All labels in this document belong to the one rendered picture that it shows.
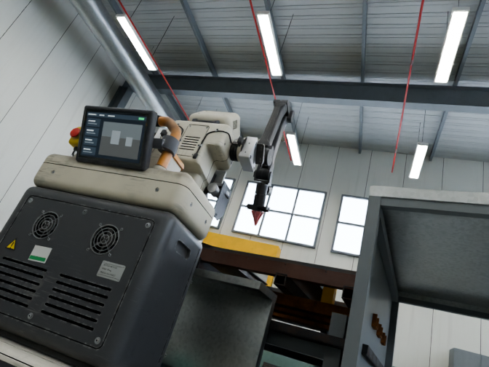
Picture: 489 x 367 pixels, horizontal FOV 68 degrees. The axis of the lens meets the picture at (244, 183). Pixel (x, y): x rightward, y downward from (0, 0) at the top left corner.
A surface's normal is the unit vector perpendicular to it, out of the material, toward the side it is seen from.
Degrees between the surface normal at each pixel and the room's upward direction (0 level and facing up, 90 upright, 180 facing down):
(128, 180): 90
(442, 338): 90
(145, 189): 90
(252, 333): 90
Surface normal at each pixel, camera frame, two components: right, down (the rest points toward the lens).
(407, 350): -0.25, -0.49
